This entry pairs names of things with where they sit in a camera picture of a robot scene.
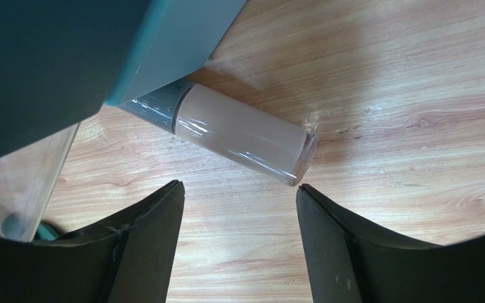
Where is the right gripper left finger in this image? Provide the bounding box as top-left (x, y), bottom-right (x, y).
top-left (0, 180), bottom-right (185, 302)

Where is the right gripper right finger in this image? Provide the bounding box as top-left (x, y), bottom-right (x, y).
top-left (296, 184), bottom-right (485, 302)

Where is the transparent drawer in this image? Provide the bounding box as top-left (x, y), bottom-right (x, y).
top-left (0, 124), bottom-right (80, 242)

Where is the teal drawer organizer box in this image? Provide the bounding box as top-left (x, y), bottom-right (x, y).
top-left (0, 1), bottom-right (244, 158)

